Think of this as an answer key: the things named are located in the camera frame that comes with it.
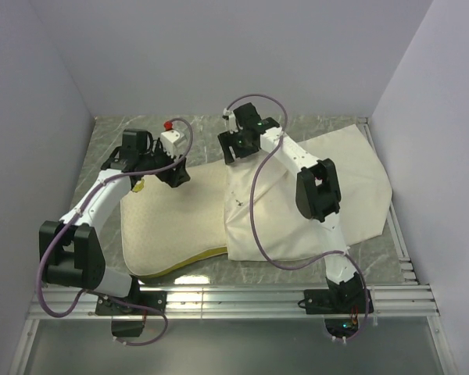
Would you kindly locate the aluminium right side rail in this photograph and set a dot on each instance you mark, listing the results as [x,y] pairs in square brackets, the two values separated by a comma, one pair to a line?
[405,262]

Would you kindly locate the cream quilted pillow yellow edge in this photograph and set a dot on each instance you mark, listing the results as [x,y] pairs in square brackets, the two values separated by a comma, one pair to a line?
[164,228]

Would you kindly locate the aluminium front mounting rail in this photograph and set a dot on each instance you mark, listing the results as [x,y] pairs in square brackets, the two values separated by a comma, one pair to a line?
[202,302]

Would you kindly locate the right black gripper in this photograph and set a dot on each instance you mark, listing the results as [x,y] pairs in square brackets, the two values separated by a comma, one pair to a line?
[227,140]

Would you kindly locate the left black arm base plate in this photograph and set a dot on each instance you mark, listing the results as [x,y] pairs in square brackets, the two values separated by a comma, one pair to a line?
[148,302]

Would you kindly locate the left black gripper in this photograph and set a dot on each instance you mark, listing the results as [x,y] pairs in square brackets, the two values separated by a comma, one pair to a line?
[175,177]

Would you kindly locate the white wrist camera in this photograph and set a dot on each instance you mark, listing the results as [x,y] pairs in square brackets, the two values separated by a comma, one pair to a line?
[231,122]
[172,140]

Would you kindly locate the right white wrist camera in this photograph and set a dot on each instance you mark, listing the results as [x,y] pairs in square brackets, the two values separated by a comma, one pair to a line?
[231,122]

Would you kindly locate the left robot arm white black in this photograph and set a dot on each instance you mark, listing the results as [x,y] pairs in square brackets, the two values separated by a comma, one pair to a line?
[70,251]

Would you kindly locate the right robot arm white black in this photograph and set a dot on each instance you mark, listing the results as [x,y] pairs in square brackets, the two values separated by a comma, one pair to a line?
[317,196]

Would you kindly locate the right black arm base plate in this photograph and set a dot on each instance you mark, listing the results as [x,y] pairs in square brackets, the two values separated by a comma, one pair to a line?
[329,302]

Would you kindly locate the cream satin pillowcase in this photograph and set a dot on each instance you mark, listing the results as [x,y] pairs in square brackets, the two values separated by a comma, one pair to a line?
[272,212]

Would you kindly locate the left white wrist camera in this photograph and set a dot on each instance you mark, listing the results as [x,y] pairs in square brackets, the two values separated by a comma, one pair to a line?
[172,140]

